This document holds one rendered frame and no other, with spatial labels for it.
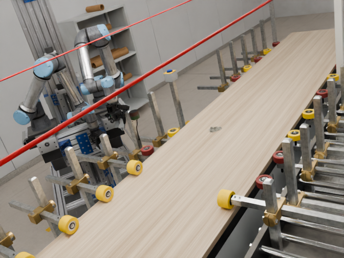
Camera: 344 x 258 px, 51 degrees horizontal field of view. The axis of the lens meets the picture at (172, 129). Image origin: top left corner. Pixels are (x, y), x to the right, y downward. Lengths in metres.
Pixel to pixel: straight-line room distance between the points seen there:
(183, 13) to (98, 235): 5.60
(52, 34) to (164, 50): 3.76
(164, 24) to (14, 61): 2.80
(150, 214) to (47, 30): 1.68
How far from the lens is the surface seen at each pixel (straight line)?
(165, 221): 1.67
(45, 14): 2.88
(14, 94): 4.75
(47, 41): 2.90
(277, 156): 1.95
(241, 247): 1.82
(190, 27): 7.06
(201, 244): 1.52
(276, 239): 1.59
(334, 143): 2.24
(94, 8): 5.13
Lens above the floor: 1.93
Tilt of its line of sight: 25 degrees down
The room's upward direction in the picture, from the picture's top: 14 degrees counter-clockwise
